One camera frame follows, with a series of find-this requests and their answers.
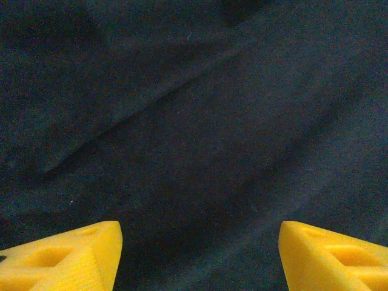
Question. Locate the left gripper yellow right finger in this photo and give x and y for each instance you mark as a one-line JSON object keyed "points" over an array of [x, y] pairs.
{"points": [[327, 263]]}

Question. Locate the black garment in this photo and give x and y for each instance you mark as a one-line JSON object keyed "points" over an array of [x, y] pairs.
{"points": [[194, 121]]}

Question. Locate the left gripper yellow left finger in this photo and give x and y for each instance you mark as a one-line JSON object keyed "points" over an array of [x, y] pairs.
{"points": [[60, 260]]}

